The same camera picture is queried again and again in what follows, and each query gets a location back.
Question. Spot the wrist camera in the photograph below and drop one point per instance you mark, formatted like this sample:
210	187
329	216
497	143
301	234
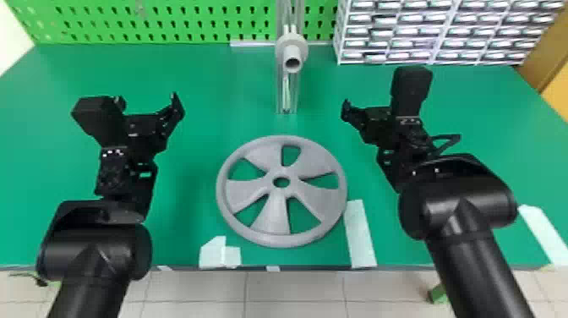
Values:
96	117
411	89

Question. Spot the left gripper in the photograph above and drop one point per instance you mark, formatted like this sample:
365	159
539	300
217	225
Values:
144	133

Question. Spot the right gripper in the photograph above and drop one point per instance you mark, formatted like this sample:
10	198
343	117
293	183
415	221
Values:
381	126

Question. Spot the grey wheel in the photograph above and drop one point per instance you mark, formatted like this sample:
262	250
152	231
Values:
275	217

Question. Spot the metal stand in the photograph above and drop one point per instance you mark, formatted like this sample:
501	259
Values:
291	51

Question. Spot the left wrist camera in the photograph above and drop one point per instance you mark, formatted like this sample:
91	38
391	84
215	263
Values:
96	117

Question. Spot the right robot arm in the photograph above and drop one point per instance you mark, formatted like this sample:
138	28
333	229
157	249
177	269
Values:
461	213

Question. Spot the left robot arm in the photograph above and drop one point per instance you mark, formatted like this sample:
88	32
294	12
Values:
95	253

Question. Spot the white drawer cabinet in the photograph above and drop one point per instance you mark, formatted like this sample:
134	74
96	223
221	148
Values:
390	31
501	31

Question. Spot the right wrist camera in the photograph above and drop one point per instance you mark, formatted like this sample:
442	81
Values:
411	89

